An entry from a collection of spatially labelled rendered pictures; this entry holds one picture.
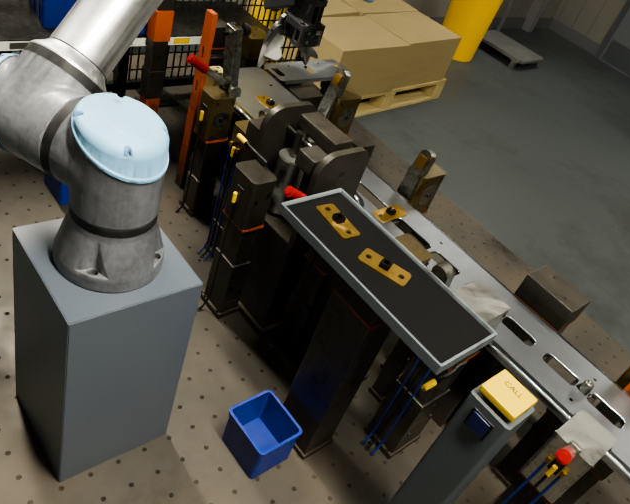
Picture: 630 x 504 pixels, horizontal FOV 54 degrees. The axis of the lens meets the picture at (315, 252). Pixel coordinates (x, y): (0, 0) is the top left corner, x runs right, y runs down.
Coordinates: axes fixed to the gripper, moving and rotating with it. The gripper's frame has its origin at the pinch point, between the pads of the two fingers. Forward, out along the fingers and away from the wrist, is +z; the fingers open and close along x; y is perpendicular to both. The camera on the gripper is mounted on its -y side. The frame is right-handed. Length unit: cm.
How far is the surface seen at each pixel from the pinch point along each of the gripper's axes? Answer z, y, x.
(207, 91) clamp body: 6.1, -0.8, -19.5
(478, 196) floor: 111, -26, 209
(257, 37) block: 5.4, -24.3, 11.7
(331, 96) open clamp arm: 6.4, 6.1, 15.0
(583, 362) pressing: 10, 96, 6
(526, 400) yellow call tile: -6, 97, -32
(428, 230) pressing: 10, 54, 5
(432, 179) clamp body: 6.6, 43.5, 16.3
